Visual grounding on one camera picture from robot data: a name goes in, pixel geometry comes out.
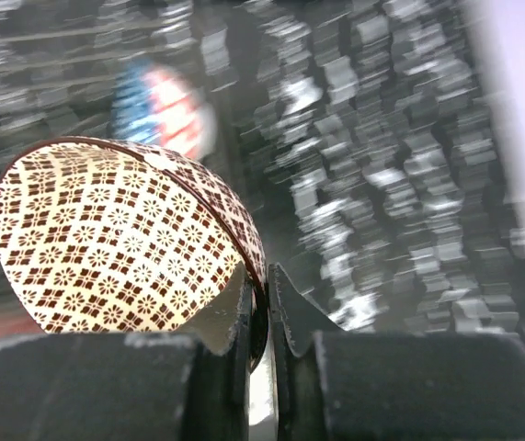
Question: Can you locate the brown floral-pattern bowl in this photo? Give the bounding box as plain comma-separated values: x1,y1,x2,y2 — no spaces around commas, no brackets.
0,136,268,365

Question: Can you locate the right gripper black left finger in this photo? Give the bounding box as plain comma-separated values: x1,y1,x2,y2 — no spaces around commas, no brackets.
0,266,252,440

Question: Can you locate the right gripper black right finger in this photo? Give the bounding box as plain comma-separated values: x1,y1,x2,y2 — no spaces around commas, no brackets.
268,265,525,440

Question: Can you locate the blue triangle-pattern bowl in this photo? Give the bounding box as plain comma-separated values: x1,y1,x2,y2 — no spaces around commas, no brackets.
110,60,218,160

